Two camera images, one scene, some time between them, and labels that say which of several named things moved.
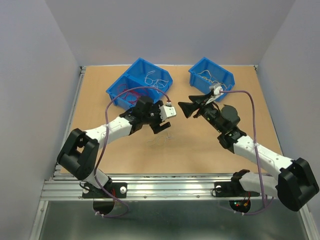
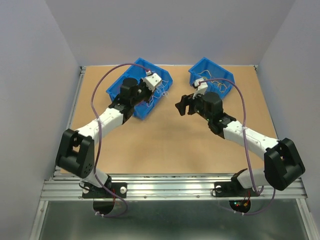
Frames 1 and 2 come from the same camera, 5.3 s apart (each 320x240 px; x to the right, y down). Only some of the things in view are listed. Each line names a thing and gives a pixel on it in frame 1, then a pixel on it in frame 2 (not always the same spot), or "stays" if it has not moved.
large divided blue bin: x=144 y=79 stays
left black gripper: x=156 y=128 to x=141 y=83
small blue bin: x=207 y=72 stays
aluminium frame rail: x=60 y=186 stays
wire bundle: x=159 y=140 to x=160 y=90
